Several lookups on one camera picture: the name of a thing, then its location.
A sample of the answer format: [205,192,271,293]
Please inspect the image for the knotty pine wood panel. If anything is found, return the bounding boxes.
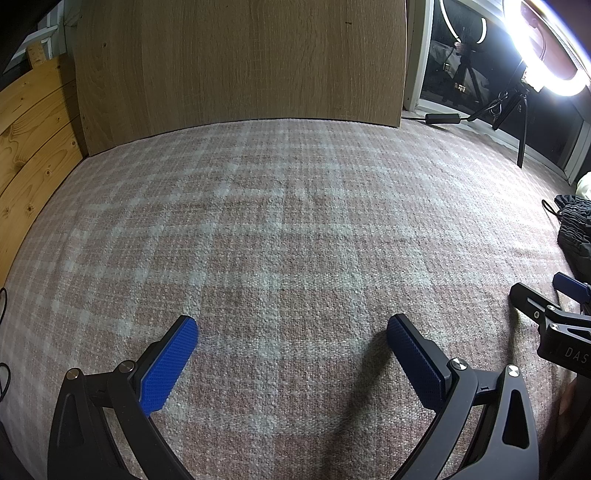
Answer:
[0,44,88,287]

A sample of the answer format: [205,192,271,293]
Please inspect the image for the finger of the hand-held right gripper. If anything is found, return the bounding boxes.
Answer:
[553,272,591,304]
[510,282,561,328]

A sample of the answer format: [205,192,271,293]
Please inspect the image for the pink plaid blanket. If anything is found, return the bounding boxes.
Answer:
[0,117,591,480]

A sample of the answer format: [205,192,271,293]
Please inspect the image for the black cable with inline switch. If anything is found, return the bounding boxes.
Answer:
[402,92,513,125]

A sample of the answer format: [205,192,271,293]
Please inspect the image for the dark grey pants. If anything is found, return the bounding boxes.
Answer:
[542,194,591,259]

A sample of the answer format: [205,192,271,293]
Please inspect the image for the black tripod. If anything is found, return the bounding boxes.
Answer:
[489,90,529,168]

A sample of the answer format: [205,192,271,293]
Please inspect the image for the white ring light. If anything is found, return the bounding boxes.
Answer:
[438,0,591,97]

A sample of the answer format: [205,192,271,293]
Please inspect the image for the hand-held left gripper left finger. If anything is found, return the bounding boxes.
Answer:
[47,315,199,480]

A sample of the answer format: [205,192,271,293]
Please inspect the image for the black looped cable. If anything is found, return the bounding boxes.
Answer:
[0,287,12,402]

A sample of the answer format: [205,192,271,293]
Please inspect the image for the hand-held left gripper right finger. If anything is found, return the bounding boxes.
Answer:
[387,314,541,480]

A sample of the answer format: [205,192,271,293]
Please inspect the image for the light oak board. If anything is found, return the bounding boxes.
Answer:
[74,0,408,155]

